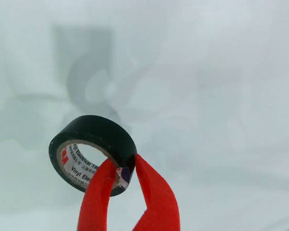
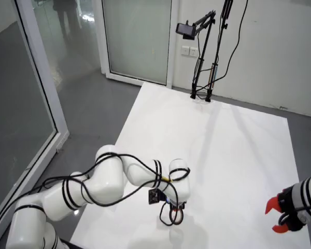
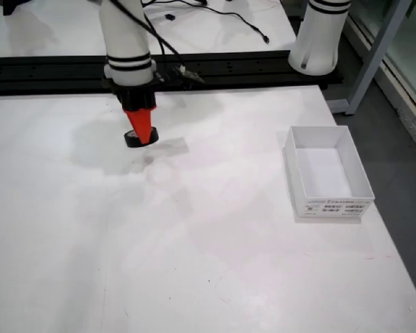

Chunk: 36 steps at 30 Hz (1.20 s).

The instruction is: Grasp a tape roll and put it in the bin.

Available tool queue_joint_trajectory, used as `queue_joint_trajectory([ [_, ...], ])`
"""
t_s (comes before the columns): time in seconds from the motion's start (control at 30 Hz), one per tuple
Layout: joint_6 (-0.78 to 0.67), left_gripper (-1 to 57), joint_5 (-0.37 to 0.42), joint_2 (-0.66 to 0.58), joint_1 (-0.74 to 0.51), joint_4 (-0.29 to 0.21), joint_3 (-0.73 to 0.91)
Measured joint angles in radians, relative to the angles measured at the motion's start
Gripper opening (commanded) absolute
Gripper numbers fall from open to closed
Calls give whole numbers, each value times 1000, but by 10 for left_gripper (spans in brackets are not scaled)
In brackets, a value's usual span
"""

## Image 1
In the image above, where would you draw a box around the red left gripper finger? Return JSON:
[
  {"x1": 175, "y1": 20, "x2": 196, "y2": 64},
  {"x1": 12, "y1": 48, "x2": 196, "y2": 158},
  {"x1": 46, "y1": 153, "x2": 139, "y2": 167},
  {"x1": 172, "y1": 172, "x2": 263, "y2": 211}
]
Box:
[{"x1": 77, "y1": 158, "x2": 119, "y2": 231}]

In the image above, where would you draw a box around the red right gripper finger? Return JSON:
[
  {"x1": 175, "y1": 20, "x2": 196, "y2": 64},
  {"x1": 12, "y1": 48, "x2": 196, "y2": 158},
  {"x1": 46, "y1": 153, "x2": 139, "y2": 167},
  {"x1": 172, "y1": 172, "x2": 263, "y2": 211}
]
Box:
[{"x1": 132, "y1": 153, "x2": 181, "y2": 231}]

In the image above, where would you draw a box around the black vinyl electrical tape roll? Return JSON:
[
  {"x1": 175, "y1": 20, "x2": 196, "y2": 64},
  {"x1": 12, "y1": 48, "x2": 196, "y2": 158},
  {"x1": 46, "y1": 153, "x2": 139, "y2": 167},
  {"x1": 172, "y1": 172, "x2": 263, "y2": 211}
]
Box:
[{"x1": 48, "y1": 115, "x2": 138, "y2": 197}]

